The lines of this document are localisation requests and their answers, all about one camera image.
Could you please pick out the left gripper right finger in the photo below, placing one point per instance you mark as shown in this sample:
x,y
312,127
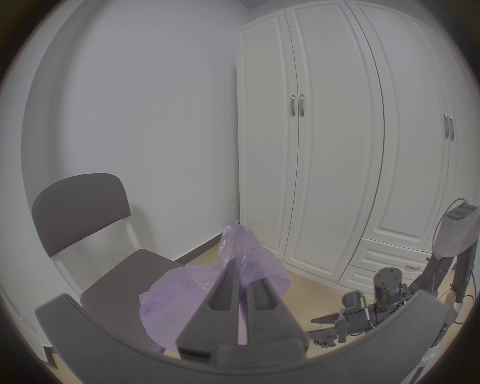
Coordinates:
x,y
277,322

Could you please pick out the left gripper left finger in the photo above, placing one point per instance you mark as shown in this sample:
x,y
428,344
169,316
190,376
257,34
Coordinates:
x,y
202,318

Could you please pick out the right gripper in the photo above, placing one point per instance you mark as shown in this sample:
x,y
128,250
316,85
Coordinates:
x,y
360,320

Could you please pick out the black plastic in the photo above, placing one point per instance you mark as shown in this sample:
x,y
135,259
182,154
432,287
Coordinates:
x,y
324,342

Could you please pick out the purple plastic bag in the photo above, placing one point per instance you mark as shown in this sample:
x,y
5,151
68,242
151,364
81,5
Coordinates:
x,y
180,300

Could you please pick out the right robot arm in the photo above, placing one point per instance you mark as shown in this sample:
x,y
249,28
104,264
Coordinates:
x,y
388,288

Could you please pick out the grey and white chair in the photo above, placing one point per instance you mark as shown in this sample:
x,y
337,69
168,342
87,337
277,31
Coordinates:
x,y
78,210

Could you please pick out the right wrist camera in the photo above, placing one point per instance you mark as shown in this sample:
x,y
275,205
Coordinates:
x,y
351,300

